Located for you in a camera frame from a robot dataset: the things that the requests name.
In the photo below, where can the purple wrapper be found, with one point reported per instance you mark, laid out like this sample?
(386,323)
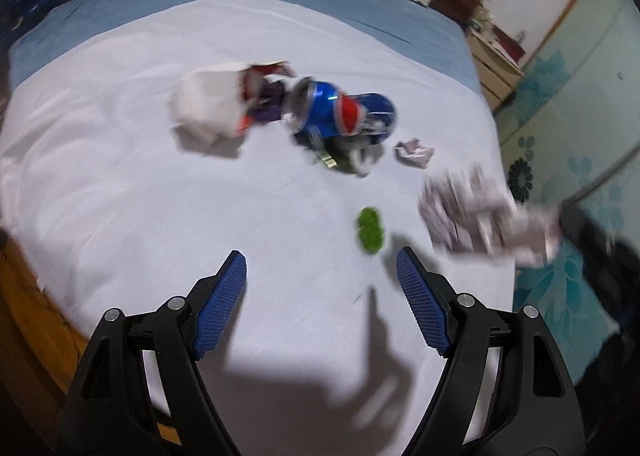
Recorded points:
(270,103)

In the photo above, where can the small crumpled paper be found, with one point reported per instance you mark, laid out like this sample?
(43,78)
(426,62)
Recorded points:
(414,152)

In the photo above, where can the green bottle cap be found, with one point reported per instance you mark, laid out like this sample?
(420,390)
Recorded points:
(370,232)

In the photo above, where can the white sheet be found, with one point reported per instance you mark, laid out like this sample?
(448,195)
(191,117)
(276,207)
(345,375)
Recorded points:
(150,236)

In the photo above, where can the red book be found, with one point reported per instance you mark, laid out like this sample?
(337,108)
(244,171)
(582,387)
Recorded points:
(510,43)

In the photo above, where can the pale wooden nightstand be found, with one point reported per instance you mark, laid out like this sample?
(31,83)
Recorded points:
(492,70)

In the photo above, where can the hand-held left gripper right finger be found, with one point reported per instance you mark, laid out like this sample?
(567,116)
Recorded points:
(422,306)

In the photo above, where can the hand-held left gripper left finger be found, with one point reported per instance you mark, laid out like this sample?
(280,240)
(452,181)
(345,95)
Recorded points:
(222,306)

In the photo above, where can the floral glass wardrobe door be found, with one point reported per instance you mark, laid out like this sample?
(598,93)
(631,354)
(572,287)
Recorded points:
(575,85)
(560,296)

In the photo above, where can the white bag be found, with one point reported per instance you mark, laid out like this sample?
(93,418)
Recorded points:
(205,105)

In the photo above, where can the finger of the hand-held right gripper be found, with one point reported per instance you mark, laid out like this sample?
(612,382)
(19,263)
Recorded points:
(582,223)

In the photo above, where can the crumpled dark wrapper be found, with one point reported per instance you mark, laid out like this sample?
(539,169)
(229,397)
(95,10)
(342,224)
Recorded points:
(350,155)

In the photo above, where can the blue soda can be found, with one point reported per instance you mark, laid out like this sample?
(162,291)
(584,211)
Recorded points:
(330,108)

